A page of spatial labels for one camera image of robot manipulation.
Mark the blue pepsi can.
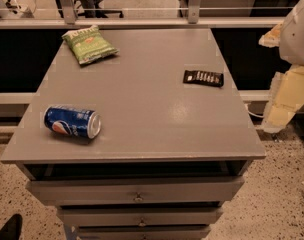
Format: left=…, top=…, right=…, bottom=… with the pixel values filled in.
left=44, top=106, right=101, bottom=139

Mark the top grey drawer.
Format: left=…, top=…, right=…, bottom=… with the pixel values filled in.
left=27, top=176, right=244, bottom=206

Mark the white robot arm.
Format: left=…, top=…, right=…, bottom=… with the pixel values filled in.
left=259, top=0, right=304, bottom=134

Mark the black rxbar chocolate wrapper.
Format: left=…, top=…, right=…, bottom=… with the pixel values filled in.
left=183, top=70, right=224, bottom=88

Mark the black object bottom left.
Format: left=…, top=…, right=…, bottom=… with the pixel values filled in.
left=0, top=214, right=23, bottom=240

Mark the grey drawer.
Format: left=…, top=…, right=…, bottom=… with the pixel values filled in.
left=58, top=207, right=223, bottom=227
left=78, top=226, right=210, bottom=240
left=27, top=176, right=244, bottom=206

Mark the grey drawer cabinet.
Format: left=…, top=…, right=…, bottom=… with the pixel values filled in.
left=0, top=28, right=267, bottom=240

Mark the bottom grey drawer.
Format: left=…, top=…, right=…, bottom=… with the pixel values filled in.
left=78, top=226, right=210, bottom=240

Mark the middle grey drawer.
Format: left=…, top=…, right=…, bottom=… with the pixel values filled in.
left=58, top=207, right=223, bottom=227

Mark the white cable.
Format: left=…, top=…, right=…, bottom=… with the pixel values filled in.
left=245, top=103, right=265, bottom=119

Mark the green chip bag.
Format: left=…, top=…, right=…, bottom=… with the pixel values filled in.
left=62, top=25, right=118, bottom=65

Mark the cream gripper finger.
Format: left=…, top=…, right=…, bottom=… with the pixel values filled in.
left=261, top=65, right=304, bottom=133
left=259, top=23, right=282, bottom=48

